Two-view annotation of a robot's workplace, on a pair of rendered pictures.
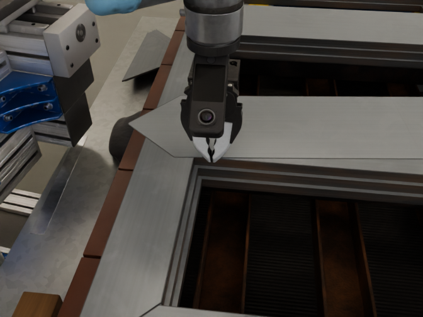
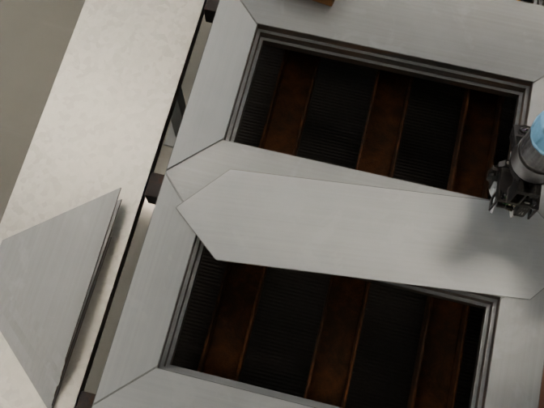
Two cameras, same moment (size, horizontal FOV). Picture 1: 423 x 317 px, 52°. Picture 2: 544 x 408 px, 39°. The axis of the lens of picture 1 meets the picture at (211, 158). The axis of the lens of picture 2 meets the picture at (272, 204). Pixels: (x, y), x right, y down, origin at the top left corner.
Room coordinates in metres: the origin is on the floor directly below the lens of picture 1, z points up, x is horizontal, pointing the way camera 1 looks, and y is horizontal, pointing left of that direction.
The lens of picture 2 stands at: (1.05, -0.36, 2.22)
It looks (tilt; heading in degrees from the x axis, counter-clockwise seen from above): 71 degrees down; 187
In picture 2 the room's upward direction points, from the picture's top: straight up
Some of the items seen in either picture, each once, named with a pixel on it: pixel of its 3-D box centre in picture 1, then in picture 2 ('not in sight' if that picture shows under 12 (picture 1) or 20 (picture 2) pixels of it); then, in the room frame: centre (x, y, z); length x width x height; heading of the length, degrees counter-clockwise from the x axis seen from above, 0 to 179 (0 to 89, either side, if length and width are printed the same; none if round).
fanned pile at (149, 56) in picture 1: (160, 53); not in sight; (1.19, 0.16, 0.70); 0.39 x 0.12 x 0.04; 173
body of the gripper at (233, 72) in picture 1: (213, 72); (521, 180); (0.54, 0.00, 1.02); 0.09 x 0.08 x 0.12; 173
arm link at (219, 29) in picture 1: (211, 19); (539, 159); (0.53, 0.00, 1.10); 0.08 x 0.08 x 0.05
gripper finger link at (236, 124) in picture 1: (226, 117); (500, 177); (0.51, -0.02, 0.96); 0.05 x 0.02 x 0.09; 83
